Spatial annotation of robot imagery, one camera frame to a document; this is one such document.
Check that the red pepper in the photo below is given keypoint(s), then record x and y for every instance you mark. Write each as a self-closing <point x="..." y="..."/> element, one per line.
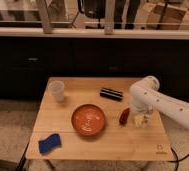
<point x="124" y="116"/>

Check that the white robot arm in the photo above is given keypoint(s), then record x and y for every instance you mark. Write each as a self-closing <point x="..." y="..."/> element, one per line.
<point x="145" y="95"/>

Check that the orange ceramic bowl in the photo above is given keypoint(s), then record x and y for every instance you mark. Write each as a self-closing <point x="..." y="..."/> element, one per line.
<point x="88" y="120"/>

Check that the wooden folding table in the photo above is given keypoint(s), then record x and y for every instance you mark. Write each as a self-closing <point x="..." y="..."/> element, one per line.
<point x="114" y="142"/>

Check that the clear plastic cup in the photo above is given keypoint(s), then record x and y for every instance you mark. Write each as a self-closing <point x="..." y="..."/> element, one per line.
<point x="56" y="89"/>

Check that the clear plastic bottle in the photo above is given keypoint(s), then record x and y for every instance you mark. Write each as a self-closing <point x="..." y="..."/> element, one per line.
<point x="141" y="119"/>

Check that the blue sponge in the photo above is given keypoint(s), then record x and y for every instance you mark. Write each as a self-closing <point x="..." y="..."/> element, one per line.
<point x="49" y="143"/>

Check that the dark low cabinet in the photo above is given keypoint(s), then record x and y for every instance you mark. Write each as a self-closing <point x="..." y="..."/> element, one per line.
<point x="26" y="63"/>

